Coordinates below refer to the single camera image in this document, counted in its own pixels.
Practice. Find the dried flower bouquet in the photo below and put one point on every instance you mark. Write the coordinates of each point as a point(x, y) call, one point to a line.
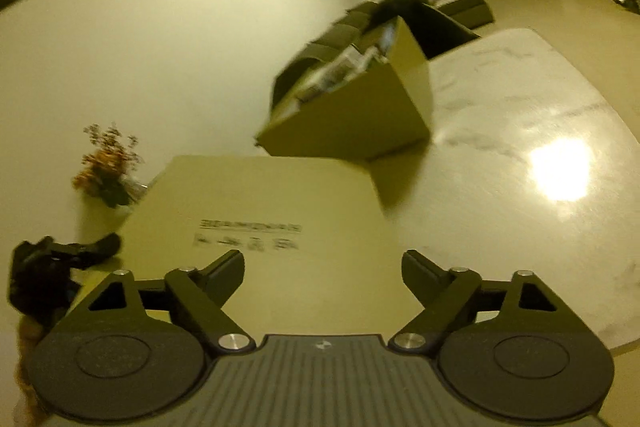
point(107, 167)

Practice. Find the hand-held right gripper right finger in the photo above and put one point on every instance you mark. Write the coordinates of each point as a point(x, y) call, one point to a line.
point(425, 275)

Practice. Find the person's left forearm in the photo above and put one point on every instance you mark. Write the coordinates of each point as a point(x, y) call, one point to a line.
point(30, 347)

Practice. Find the dark dining chair with jacket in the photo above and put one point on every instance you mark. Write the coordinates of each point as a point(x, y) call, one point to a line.
point(435, 27)

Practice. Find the marble desktop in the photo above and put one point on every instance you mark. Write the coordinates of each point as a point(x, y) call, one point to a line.
point(525, 107)

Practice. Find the brown cardboard box lid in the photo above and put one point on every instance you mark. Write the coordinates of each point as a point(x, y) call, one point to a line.
point(275, 197)

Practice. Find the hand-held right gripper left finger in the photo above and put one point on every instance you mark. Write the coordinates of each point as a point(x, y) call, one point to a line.
point(225, 278)

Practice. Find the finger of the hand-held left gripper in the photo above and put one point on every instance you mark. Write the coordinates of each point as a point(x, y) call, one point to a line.
point(100, 249)

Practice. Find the brown cardboard box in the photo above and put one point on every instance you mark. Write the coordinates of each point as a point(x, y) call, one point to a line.
point(375, 117)

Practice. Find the grey ottoman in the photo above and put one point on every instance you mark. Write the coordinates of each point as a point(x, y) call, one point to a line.
point(467, 7)

